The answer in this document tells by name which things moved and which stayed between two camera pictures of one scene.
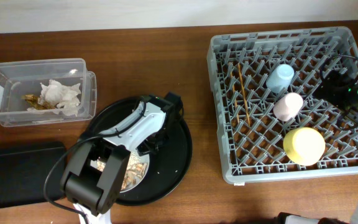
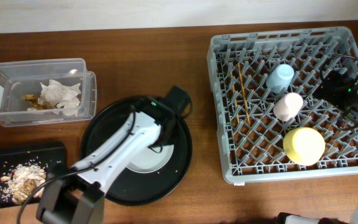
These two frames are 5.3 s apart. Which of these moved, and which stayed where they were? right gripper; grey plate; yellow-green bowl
Moved: grey plate
Stayed: right gripper; yellow-green bowl
